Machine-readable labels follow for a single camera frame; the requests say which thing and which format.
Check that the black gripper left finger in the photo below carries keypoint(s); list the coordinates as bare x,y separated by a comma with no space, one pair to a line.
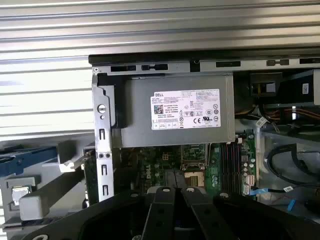
100,220

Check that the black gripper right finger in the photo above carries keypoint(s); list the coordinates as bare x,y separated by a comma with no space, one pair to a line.
262,220

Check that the black RAM slot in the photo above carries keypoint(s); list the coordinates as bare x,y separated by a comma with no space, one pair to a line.
233,170
238,170
227,170
222,170

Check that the green motherboard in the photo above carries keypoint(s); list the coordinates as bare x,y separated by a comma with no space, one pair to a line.
215,180

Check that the grey parts rack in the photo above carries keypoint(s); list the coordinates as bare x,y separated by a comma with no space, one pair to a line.
30,207

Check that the CPU socket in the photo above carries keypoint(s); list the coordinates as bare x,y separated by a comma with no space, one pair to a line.
193,178

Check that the silver CPU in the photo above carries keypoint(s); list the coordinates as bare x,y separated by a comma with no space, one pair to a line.
20,196

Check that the metal socket cover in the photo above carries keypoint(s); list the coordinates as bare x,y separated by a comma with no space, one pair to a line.
193,166

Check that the black PC case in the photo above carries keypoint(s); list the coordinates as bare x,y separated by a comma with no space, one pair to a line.
102,130

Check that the grey power supply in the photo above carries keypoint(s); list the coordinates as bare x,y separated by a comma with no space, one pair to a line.
140,112

